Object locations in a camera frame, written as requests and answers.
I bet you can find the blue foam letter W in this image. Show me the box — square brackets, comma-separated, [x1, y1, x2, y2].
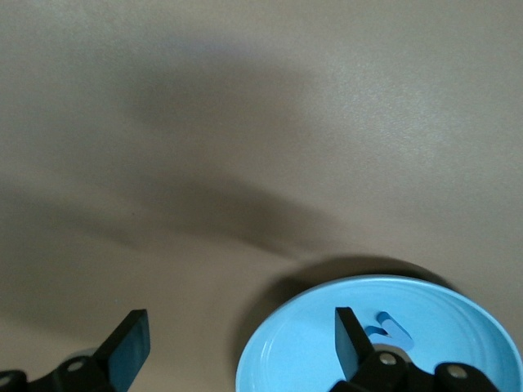
[364, 311, 412, 352]

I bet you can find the blue plate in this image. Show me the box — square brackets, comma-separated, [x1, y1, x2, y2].
[235, 275, 516, 392]

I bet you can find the brown table mat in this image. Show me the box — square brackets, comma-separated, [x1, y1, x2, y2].
[0, 0, 523, 392]

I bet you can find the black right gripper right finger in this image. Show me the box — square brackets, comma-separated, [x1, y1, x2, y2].
[329, 306, 498, 392]

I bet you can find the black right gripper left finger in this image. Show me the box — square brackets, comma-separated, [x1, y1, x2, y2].
[0, 309, 152, 392]

